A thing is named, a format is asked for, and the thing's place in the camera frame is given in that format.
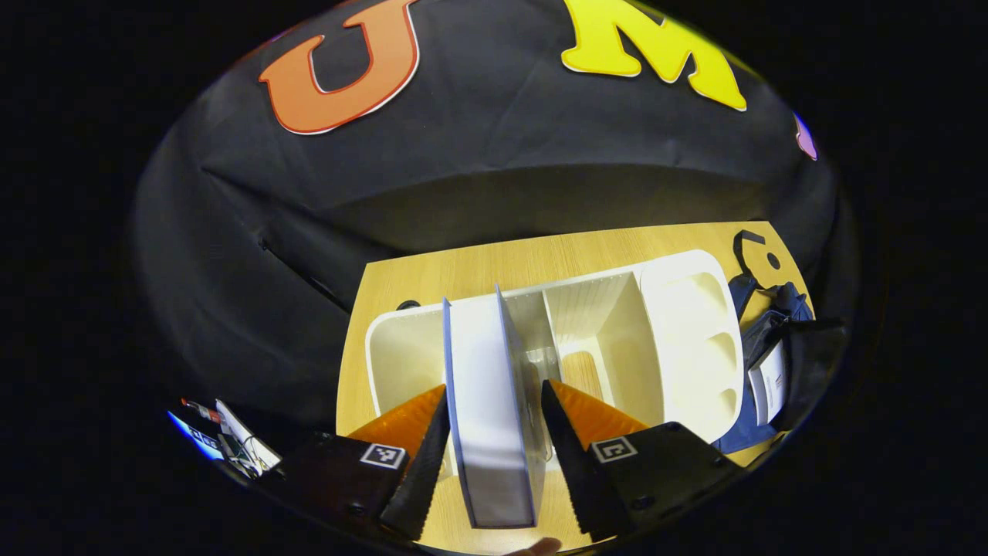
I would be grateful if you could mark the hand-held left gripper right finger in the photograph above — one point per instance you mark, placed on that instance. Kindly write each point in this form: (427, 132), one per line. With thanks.
(575, 471)

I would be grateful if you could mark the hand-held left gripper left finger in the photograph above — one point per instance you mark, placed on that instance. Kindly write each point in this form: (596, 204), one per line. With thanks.
(421, 479)

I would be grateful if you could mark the blue-grey thick book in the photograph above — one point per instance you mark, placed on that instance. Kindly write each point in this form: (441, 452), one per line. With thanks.
(486, 401)

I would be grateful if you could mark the white plastic bookshelf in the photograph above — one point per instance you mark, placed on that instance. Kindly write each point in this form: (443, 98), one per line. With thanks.
(687, 340)

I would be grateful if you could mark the white book grey patterned cover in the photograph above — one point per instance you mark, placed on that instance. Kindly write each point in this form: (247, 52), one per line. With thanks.
(768, 382)

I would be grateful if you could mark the blue schoolbag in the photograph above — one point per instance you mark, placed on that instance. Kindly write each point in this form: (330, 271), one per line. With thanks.
(810, 363)

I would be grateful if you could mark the white side table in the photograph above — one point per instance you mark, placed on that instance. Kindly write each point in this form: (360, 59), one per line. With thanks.
(247, 436)

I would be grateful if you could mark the computer monitor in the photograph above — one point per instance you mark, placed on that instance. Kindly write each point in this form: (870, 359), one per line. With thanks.
(193, 436)

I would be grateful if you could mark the black backdrop cloth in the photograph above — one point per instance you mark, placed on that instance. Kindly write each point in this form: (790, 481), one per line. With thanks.
(463, 170)

